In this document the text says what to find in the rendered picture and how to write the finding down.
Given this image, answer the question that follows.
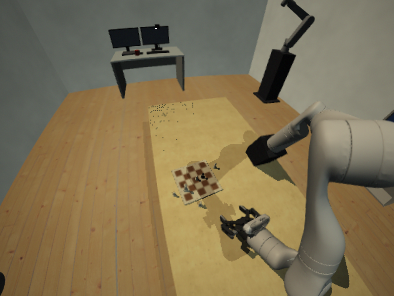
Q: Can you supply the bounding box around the brown and cream chessboard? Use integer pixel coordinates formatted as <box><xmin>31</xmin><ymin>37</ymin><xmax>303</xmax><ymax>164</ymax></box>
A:
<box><xmin>171</xmin><ymin>160</ymin><xmax>222</xmax><ymax>205</ymax></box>

